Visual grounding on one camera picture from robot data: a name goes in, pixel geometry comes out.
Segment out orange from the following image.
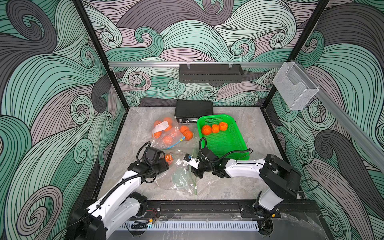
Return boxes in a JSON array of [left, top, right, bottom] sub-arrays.
[[219, 122, 228, 131], [165, 154, 173, 165]]

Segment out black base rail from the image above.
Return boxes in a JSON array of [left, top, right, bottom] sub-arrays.
[[129, 200, 320, 220]]

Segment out clear bag of oranges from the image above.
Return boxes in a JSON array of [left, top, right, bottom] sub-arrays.
[[151, 117, 194, 150]]

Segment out aluminium wall rail back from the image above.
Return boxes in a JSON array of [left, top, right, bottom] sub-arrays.
[[109, 61, 283, 69]]

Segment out aluminium wall rail right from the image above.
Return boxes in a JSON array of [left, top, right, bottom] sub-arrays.
[[291, 60, 384, 172]]

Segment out green plastic basket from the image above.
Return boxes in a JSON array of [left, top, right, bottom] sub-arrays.
[[197, 115, 250, 161]]

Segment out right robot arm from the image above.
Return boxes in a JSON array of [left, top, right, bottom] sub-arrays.
[[184, 138, 301, 219]]

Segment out black wall shelf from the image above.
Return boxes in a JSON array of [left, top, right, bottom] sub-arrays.
[[179, 65, 244, 84]]

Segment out green printed zip-top bag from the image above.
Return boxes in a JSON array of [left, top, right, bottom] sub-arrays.
[[155, 150, 198, 196]]

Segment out clear acrylic wall holder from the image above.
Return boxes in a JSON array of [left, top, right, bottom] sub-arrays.
[[273, 62, 319, 111]]

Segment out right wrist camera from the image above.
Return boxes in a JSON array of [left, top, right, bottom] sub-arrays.
[[184, 154, 200, 169]]

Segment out aluminium wall rail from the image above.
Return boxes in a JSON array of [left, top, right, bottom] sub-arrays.
[[109, 61, 283, 69], [291, 60, 384, 172]]

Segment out white slotted cable duct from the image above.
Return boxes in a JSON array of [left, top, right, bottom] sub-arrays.
[[118, 221, 259, 232]]

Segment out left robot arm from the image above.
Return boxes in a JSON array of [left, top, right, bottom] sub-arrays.
[[65, 142, 169, 240]]

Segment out black flat box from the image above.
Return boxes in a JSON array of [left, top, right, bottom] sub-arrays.
[[175, 100, 214, 124]]

